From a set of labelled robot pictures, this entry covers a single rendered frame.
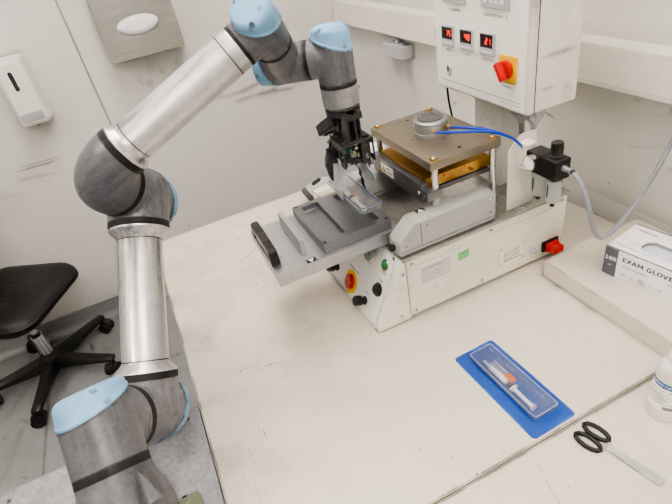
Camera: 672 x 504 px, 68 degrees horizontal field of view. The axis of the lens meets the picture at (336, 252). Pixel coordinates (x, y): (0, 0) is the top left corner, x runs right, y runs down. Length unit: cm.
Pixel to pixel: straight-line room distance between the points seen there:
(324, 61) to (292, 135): 173
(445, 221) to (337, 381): 42
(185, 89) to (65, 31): 158
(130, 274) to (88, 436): 30
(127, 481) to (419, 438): 50
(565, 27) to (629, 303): 57
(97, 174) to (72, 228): 176
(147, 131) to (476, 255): 75
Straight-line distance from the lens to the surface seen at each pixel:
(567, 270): 127
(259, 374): 116
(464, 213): 113
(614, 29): 142
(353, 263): 126
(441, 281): 118
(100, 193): 95
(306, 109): 269
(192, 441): 111
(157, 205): 103
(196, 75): 90
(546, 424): 102
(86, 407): 88
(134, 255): 101
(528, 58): 110
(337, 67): 99
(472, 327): 117
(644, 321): 118
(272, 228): 120
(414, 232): 107
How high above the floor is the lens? 157
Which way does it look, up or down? 34 degrees down
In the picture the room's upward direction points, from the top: 12 degrees counter-clockwise
